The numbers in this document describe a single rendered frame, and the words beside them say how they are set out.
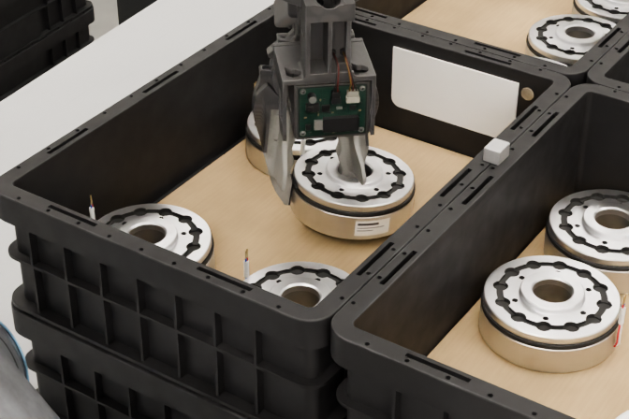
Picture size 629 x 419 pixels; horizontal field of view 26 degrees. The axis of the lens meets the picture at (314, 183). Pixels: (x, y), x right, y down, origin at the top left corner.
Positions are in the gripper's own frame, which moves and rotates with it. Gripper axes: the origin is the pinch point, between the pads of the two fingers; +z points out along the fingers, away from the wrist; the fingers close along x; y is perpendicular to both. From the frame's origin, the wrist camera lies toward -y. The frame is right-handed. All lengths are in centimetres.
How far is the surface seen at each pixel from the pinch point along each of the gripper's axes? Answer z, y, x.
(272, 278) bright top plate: 0.6, 11.9, -4.9
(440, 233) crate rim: -6.7, 17.9, 6.3
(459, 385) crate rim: -6.6, 33.8, 4.0
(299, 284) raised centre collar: -0.2, 14.0, -3.2
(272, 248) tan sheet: 3.4, 4.1, -4.0
